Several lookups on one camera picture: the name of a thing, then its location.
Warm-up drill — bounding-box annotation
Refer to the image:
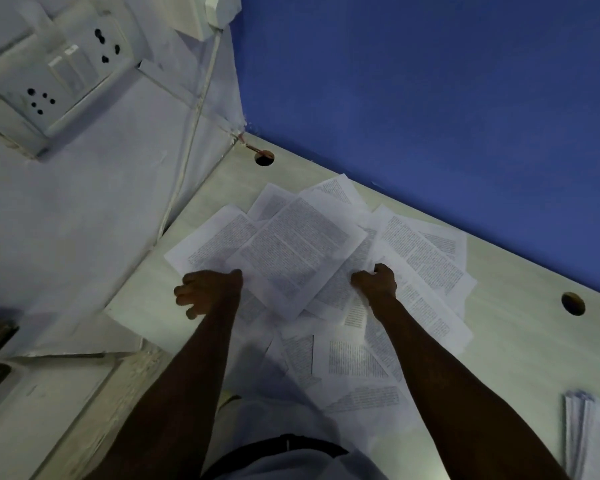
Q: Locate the person's right hand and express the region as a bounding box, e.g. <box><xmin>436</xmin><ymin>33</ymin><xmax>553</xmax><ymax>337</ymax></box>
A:
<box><xmin>349</xmin><ymin>263</ymin><xmax>399</xmax><ymax>308</ymax></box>

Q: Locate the person's left hand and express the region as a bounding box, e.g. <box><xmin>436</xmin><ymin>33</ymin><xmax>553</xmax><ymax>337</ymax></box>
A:
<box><xmin>173</xmin><ymin>268</ymin><xmax>245</xmax><ymax>321</ymax></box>

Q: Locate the spread of printed papers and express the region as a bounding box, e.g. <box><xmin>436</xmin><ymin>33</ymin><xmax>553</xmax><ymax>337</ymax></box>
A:
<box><xmin>163</xmin><ymin>173</ymin><xmax>479</xmax><ymax>435</ymax></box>

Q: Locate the printed paper bundle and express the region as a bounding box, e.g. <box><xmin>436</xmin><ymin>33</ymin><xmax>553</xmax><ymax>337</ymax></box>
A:
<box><xmin>225</xmin><ymin>197</ymin><xmax>376</xmax><ymax>325</ymax></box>

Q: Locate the neat stack of printed sheets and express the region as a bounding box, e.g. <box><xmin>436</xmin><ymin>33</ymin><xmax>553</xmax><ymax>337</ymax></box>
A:
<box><xmin>562</xmin><ymin>389</ymin><xmax>600</xmax><ymax>480</ymax></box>

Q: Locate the person's right forearm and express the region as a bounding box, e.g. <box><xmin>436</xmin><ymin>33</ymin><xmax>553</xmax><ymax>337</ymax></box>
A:
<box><xmin>367</xmin><ymin>294</ymin><xmax>571</xmax><ymax>480</ymax></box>

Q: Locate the person's left forearm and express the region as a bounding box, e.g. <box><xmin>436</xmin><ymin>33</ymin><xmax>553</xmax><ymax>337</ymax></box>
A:
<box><xmin>82</xmin><ymin>294</ymin><xmax>243</xmax><ymax>480</ymax></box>

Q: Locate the white shirt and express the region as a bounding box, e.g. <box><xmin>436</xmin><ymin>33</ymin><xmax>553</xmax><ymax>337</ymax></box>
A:
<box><xmin>202</xmin><ymin>394</ymin><xmax>391</xmax><ymax>480</ymax></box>

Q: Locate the white plug adapter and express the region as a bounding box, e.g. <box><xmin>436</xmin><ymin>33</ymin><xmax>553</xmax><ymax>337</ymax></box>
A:
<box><xmin>205</xmin><ymin>0</ymin><xmax>243</xmax><ymax>31</ymax></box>

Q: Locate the white cable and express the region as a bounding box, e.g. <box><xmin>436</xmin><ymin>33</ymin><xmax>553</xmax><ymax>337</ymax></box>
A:
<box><xmin>157</xmin><ymin>27</ymin><xmax>223</xmax><ymax>241</ymax></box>

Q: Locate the black strap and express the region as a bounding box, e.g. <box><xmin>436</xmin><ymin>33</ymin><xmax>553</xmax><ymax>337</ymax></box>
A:
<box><xmin>205</xmin><ymin>433</ymin><xmax>351</xmax><ymax>475</ymax></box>

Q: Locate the white wall socket panel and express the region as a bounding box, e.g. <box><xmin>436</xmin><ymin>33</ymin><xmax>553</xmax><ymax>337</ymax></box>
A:
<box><xmin>0</xmin><ymin>2</ymin><xmax>149</xmax><ymax>158</ymax></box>

